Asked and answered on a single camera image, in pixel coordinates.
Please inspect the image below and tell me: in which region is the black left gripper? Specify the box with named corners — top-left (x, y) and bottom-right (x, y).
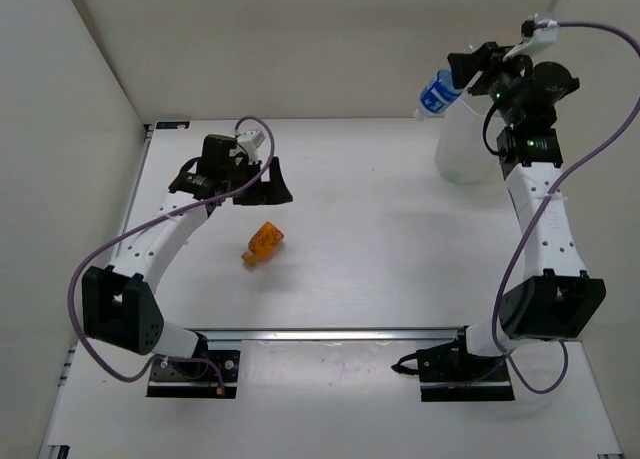
top-left (221, 156), bottom-right (291, 205)

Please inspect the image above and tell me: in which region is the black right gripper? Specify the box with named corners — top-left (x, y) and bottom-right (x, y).
top-left (450, 44), bottom-right (532, 128)

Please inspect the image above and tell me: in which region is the blue-label clear bottle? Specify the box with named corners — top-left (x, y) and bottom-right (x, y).
top-left (414, 68), bottom-right (463, 121)

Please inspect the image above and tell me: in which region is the orange sea-buckthorn juice bottle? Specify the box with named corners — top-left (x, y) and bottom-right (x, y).
top-left (241, 221), bottom-right (285, 267)

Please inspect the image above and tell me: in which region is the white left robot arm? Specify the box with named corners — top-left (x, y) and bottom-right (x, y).
top-left (81, 130), bottom-right (292, 379)

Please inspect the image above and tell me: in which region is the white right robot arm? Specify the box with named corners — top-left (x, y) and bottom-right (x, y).
top-left (447, 42), bottom-right (606, 379)

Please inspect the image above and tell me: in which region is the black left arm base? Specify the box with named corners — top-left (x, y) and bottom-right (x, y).
top-left (146, 340), bottom-right (241, 400)

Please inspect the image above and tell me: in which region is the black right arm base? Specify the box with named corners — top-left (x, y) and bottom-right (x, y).
top-left (391, 329), bottom-right (515, 403)

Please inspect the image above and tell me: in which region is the white translucent bin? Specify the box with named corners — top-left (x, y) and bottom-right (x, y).
top-left (434, 93), bottom-right (497, 185)

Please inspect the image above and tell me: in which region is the dark label sticker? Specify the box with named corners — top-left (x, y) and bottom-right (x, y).
top-left (154, 121), bottom-right (190, 130)

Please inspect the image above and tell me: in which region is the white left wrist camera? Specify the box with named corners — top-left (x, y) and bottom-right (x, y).
top-left (232, 129), bottom-right (266, 163)

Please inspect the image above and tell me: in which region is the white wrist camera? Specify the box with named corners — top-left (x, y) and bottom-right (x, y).
top-left (502, 13), bottom-right (559, 62)
top-left (232, 129), bottom-right (266, 163)

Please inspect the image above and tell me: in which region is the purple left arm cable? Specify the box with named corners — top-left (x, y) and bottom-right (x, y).
top-left (68, 116), bottom-right (279, 395)

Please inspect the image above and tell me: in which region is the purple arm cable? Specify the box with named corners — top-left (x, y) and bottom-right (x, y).
top-left (421, 21), bottom-right (640, 395)
top-left (68, 116), bottom-right (279, 395)

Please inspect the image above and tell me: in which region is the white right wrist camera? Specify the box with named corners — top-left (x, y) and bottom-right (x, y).
top-left (502, 13), bottom-right (559, 62)

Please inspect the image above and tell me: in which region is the aluminium table edge rail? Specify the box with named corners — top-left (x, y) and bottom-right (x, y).
top-left (189, 327), bottom-right (458, 342)

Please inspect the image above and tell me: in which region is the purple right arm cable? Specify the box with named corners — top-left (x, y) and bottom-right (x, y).
top-left (421, 21), bottom-right (640, 395)

